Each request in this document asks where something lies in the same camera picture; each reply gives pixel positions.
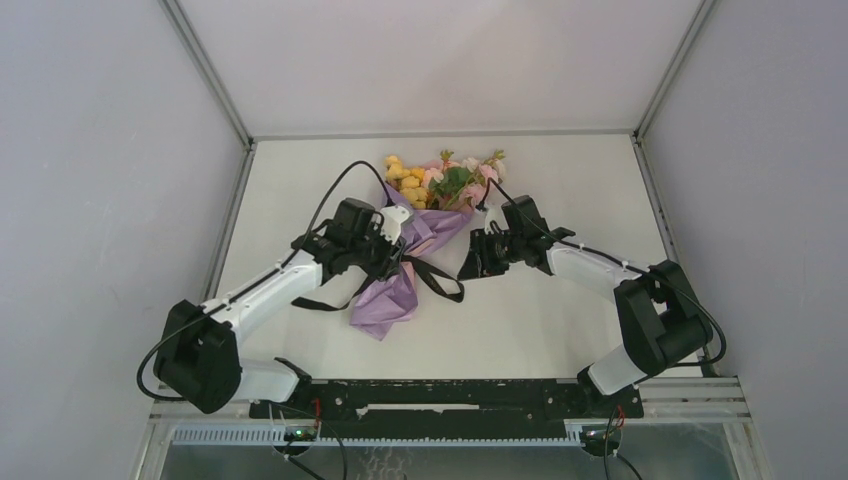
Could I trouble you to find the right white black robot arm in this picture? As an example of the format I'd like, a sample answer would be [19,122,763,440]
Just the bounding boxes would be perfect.
[458,195,716,416]

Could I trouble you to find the black ribbon strap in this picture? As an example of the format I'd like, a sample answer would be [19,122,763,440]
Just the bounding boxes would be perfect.
[290,254,466,314]

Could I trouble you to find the white slotted cable duct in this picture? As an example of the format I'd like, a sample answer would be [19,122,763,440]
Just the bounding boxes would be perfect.
[171,423,603,447]

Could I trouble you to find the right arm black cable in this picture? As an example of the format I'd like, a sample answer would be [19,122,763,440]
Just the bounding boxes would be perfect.
[475,177,729,480]

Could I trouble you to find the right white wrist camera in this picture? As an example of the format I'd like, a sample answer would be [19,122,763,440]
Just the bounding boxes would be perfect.
[479,203,505,236]

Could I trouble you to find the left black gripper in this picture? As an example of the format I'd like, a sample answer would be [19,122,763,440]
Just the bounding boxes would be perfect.
[348,220,406,282]

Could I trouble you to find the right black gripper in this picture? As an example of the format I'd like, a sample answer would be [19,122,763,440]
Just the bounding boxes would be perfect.
[457,227,525,280]

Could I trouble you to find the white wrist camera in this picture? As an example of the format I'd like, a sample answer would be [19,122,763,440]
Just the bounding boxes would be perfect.
[379,204,414,244]
[479,203,505,236]

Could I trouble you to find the purple pink wrapping paper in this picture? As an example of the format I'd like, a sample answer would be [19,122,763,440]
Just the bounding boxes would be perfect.
[350,210,472,340]

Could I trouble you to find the fake flower bouquet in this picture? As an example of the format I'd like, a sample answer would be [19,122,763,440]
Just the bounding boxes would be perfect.
[384,149,506,212]

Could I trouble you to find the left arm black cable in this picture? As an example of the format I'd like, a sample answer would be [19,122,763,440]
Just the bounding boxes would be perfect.
[135,160,392,480]

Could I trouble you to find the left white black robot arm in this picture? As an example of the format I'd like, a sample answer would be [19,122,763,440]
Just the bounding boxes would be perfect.
[141,198,414,417]

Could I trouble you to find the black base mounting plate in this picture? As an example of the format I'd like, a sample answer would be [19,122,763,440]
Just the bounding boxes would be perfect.
[249,379,643,438]

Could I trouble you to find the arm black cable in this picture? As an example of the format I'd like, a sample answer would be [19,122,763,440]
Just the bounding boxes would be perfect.
[135,160,392,480]
[475,177,729,480]

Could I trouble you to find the aluminium frame rail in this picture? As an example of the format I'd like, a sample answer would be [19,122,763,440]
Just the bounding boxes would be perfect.
[147,377,753,425]

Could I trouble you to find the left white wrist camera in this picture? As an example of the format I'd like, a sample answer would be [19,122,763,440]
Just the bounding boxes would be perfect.
[379,204,414,244]

